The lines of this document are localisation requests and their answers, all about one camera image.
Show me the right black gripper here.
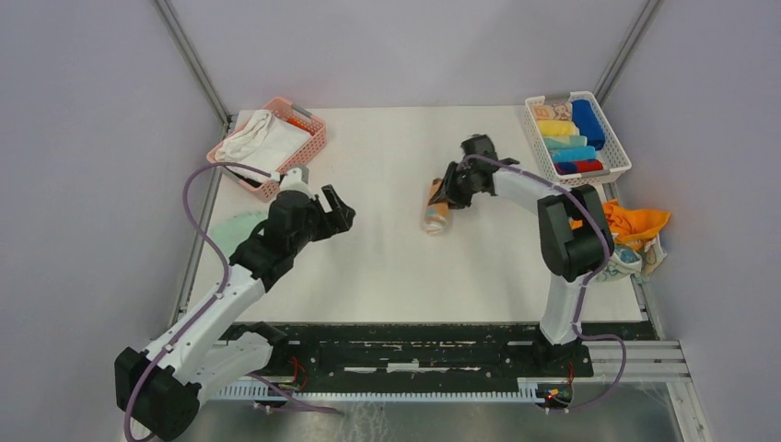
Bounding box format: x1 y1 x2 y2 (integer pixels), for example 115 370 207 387
430 161 477 211

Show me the orange polka dot towel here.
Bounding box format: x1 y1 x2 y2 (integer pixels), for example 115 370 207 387
422 178 450 236

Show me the bright orange towel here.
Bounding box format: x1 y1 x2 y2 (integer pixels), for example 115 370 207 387
602 199 671 251

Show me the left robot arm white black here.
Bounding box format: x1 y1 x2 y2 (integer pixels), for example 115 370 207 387
114 185 356 441

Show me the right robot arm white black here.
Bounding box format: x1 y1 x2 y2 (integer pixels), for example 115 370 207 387
428 134 614 376

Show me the pink plastic basket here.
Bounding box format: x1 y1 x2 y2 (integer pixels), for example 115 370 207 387
207 97 327 202

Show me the white cloth in basket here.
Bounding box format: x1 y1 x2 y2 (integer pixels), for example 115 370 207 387
214 110 311 173

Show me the red item in basket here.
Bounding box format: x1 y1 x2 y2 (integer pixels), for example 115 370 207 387
286 118 311 133

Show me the mint green folded towel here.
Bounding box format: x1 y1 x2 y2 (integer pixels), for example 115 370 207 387
208 211 267 258

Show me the teal rolled towel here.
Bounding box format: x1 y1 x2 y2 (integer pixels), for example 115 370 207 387
542 135 588 150

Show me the yellow rolled towel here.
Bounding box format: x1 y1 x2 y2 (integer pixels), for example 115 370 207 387
536 120 580 137

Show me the red blue rolled towel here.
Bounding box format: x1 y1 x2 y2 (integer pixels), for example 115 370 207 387
554 159 604 176

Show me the light blue rolled towel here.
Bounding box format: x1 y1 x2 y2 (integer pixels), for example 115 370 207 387
549 145 597 163

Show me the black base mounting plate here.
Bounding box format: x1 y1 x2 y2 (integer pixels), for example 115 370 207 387
219 321 594 395

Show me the beige printed rolled towel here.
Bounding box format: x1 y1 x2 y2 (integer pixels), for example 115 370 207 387
530 102 573 121

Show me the dark blue rolled towel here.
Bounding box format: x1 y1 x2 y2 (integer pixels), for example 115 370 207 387
570 99 606 151

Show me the white plastic basket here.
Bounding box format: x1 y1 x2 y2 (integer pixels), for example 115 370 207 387
521 91 632 186

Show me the patterned white blue towel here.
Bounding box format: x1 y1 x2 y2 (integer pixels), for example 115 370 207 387
594 236 667 285

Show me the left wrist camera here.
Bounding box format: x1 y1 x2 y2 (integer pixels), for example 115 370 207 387
279 166 313 198

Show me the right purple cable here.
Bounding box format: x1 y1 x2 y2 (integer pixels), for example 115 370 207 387
457 153 628 414

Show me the white slotted cable duct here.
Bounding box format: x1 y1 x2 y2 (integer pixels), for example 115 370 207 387
211 379 544 405

